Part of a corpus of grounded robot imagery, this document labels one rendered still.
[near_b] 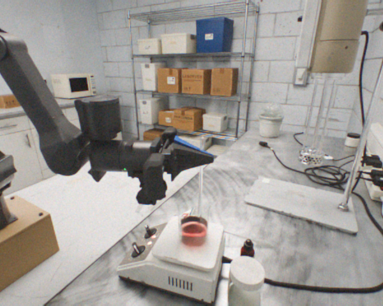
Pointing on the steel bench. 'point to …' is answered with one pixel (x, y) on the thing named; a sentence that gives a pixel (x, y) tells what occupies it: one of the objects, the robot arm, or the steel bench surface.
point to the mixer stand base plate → (302, 203)
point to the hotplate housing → (177, 276)
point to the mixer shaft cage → (309, 155)
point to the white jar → (352, 139)
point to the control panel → (143, 245)
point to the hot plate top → (194, 259)
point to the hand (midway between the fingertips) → (193, 158)
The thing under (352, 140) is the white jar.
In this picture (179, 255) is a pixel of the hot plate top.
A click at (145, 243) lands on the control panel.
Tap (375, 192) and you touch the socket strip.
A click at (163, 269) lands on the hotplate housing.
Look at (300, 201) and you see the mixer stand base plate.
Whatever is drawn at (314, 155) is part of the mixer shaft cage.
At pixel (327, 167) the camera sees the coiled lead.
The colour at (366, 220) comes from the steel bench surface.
